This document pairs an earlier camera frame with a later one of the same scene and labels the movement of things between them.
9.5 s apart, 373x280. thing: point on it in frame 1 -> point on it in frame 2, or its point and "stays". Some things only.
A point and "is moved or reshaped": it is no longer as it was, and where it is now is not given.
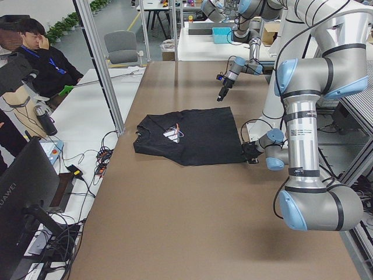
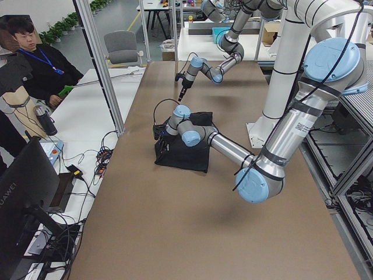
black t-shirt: x=195 y=136 is moved or reshaped
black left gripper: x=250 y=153 -> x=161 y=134
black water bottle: x=46 y=122 stays
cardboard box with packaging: x=270 y=32 stays
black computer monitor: x=27 y=185 stays
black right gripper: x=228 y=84 -> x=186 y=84
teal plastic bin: x=222 y=35 stays
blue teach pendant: x=52 y=148 stays
